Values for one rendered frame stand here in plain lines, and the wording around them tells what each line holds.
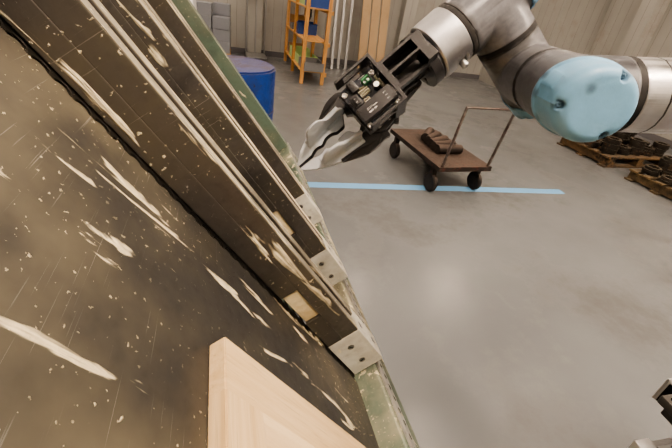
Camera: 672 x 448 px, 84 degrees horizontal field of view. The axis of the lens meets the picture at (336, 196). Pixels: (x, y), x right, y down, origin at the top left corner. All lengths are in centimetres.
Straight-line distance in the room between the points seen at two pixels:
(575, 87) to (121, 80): 46
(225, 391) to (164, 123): 30
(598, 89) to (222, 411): 43
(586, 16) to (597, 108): 965
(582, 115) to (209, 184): 43
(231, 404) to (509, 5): 51
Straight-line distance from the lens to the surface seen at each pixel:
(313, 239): 93
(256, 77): 291
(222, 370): 39
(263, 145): 110
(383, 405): 85
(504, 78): 53
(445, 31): 49
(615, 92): 42
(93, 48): 49
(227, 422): 37
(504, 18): 52
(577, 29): 1001
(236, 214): 56
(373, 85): 45
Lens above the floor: 160
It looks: 29 degrees down
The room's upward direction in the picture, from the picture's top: 9 degrees clockwise
